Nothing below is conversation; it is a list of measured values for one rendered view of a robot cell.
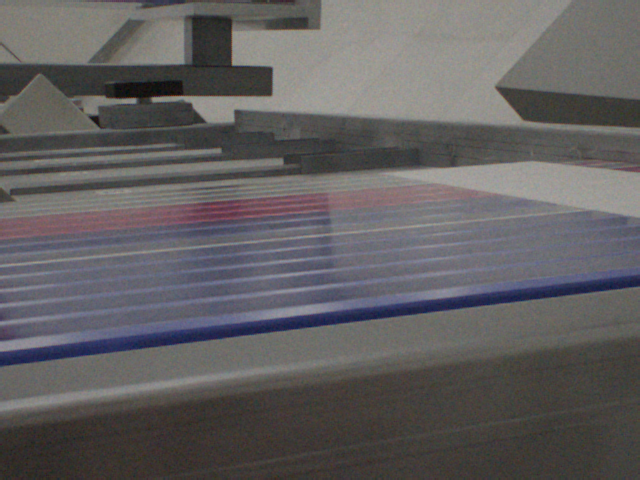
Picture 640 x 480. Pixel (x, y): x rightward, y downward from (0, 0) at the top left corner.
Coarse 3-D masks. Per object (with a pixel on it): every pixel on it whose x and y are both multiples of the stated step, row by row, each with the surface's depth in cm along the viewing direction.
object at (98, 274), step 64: (192, 192) 35; (256, 192) 34; (320, 192) 33; (384, 192) 33; (448, 192) 32; (512, 192) 31; (576, 192) 30; (0, 256) 24; (64, 256) 23; (128, 256) 23; (192, 256) 22; (256, 256) 22; (320, 256) 22; (384, 256) 21; (448, 256) 21; (512, 256) 21; (576, 256) 21; (0, 320) 17; (64, 320) 17; (128, 320) 17; (192, 320) 17; (256, 320) 17; (320, 320) 17
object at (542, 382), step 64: (384, 320) 16; (448, 320) 15; (512, 320) 15; (576, 320) 15; (0, 384) 13; (64, 384) 13; (128, 384) 13; (192, 384) 13; (256, 384) 13; (320, 384) 14; (384, 384) 14; (448, 384) 14; (512, 384) 15; (576, 384) 15; (0, 448) 12; (64, 448) 13; (128, 448) 13; (192, 448) 13; (256, 448) 13; (320, 448) 14; (384, 448) 14; (448, 448) 14; (512, 448) 15; (576, 448) 15
